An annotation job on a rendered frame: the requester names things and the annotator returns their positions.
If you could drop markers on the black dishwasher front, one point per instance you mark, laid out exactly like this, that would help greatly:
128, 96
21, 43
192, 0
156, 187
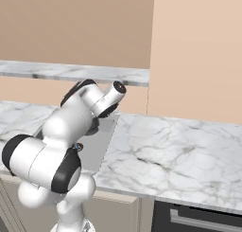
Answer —
162, 218

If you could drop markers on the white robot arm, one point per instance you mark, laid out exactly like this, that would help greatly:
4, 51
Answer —
60, 125

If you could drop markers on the beige cupboard door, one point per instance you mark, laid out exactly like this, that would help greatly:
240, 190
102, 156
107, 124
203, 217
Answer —
110, 215
8, 207

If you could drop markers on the grey sink basin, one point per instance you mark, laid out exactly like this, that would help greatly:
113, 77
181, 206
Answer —
100, 138

